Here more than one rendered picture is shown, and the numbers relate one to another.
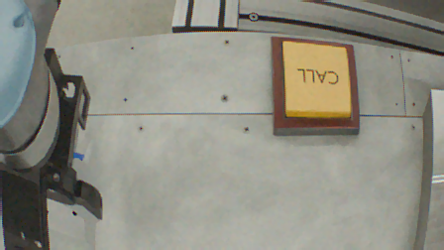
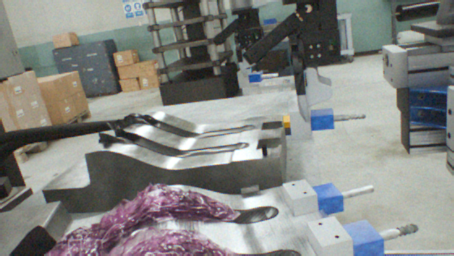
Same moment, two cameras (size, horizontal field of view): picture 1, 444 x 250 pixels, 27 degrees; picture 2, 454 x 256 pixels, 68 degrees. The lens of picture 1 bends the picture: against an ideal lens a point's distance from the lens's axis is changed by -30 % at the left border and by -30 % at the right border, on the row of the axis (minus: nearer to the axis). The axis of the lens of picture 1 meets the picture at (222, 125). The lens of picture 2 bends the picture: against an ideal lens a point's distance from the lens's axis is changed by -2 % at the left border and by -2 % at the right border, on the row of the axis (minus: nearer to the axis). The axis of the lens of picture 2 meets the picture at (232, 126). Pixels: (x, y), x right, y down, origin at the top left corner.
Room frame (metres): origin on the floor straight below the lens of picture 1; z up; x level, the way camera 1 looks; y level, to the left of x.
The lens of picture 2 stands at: (0.17, -1.02, 1.13)
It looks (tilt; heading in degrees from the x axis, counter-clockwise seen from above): 17 degrees down; 93
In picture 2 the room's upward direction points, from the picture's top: 10 degrees counter-clockwise
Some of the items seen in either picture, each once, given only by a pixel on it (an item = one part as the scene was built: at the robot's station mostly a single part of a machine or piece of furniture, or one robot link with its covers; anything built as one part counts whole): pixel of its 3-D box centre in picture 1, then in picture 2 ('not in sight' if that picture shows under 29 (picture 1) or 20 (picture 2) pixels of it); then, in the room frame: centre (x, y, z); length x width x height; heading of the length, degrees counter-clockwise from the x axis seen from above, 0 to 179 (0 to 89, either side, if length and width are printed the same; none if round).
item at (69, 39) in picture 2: not in sight; (66, 40); (-3.34, 6.33, 1.26); 0.42 x 0.33 x 0.29; 171
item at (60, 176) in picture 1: (34, 130); (247, 28); (0.21, 0.13, 1.09); 0.09 x 0.08 x 0.12; 162
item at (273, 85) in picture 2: not in sight; (270, 87); (0.48, 2.90, 0.28); 0.61 x 0.41 x 0.15; 171
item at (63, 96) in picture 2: not in sight; (36, 106); (-2.90, 3.89, 0.37); 1.20 x 0.82 x 0.74; 179
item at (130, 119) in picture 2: not in sight; (172, 132); (0.00, -0.30, 0.92); 0.35 x 0.16 x 0.09; 171
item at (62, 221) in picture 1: (68, 166); (259, 76); (0.23, 0.13, 0.93); 0.13 x 0.05 x 0.05; 162
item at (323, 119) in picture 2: not in sight; (327, 118); (0.31, -0.42, 0.93); 0.13 x 0.05 x 0.05; 166
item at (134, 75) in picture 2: not in sight; (139, 69); (-1.92, 6.20, 0.42); 0.86 x 0.33 x 0.83; 171
